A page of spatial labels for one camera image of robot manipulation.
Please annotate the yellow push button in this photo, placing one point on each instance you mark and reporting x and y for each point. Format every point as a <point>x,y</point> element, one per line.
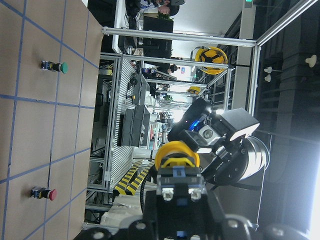
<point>179,178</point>

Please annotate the red push button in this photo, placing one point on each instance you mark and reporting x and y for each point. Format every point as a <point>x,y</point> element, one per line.
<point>42,192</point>

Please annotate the green push button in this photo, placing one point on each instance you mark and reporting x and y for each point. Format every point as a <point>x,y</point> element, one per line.
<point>55,67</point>

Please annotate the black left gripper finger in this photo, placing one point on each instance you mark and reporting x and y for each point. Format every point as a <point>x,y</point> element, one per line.
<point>164,220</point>

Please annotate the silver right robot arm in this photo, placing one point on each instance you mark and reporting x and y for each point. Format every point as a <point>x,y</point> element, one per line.
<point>191,221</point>

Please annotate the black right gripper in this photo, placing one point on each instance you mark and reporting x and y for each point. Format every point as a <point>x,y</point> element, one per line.
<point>235,156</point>

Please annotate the yellow hard hat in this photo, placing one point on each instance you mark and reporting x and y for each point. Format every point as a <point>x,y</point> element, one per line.
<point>211,55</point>

